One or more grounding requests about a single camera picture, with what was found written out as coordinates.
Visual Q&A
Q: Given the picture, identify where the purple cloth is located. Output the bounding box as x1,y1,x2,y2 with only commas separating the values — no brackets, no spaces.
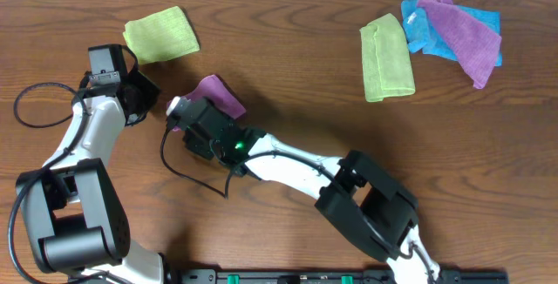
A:
166,75,246,132
417,0,502,89

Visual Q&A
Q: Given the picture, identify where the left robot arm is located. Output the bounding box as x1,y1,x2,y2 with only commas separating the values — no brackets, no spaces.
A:
7,71,167,283

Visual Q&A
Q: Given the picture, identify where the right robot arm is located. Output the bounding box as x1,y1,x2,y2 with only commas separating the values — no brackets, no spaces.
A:
184,125,441,283

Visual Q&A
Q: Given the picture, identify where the folded green cloth left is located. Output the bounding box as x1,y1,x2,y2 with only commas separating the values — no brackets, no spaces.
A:
123,6,200,64

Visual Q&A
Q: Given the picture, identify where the green cloth right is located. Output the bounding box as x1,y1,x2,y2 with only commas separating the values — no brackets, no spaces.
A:
360,13,416,103

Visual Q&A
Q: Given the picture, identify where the blue cloth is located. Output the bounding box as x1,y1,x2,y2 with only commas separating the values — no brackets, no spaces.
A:
401,0,500,61

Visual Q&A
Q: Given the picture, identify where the right black cable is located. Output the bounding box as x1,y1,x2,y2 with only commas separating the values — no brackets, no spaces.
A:
160,116,437,284

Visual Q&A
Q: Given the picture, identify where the black cable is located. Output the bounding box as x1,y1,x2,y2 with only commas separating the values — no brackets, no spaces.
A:
160,116,437,284
7,44,149,284

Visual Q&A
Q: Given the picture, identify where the left black cable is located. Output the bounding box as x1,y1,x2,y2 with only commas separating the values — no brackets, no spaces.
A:
7,44,149,284

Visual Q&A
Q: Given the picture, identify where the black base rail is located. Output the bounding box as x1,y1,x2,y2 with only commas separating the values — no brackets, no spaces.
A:
169,269,509,284

